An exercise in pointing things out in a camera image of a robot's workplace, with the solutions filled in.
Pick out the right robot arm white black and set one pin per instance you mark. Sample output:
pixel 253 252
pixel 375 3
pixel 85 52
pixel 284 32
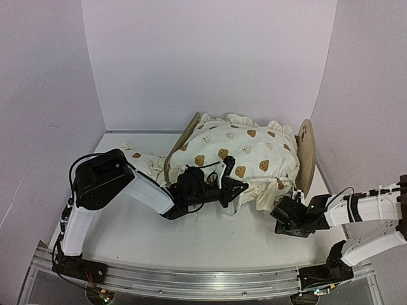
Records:
pixel 326 211

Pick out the bear print cushion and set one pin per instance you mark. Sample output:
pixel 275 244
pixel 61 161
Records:
pixel 265 156

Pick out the wooden pet bed frame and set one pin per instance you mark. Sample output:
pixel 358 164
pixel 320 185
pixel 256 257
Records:
pixel 306 152

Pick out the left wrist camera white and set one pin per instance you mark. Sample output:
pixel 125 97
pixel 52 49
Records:
pixel 224 169

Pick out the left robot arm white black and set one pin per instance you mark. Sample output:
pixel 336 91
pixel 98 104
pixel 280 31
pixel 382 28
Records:
pixel 96 179

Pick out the small bear print pillow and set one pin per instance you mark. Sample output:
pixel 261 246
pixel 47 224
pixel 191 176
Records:
pixel 146 162

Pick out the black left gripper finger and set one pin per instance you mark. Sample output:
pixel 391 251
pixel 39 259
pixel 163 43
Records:
pixel 231 183
pixel 230 195

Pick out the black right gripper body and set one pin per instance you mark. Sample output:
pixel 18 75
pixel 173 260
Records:
pixel 290 230

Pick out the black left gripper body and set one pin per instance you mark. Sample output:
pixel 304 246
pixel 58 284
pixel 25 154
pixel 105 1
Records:
pixel 222 199

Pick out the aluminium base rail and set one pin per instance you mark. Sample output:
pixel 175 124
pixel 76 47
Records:
pixel 190 279

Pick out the small circuit board with leds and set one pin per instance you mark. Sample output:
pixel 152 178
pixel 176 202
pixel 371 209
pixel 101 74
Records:
pixel 99 296

